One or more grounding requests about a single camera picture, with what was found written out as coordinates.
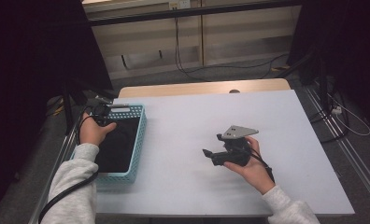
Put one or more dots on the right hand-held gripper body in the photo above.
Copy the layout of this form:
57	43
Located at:
236	155

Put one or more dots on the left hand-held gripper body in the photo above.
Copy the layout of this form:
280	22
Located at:
101	112

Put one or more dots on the black shorts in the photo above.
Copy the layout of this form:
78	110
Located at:
117	149

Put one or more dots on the light blue plastic basket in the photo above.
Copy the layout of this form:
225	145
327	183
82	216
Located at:
138	146

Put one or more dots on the person's left hand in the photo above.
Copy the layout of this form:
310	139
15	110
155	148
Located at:
91	132

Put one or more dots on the person's right hand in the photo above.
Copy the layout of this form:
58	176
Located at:
256	172

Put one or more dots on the black stand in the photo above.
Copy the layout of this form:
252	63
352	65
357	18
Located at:
68	112
322	77

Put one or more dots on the dark round table grommet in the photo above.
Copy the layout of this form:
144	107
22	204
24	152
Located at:
234	91

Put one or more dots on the wooden table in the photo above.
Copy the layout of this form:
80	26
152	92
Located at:
173	90

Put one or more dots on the wide black curtain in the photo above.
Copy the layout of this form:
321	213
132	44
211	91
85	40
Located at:
24	62

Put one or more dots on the beige wooden cabinet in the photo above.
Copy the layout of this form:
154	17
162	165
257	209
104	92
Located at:
242	37

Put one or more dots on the black horizontal bar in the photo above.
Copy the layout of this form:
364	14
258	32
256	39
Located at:
189	12

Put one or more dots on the narrow black curtain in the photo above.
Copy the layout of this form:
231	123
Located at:
354	46

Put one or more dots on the metal floor rail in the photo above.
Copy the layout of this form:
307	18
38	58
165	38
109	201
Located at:
359	166
66	146

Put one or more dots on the white wall socket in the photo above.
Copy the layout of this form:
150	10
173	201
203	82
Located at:
179	3

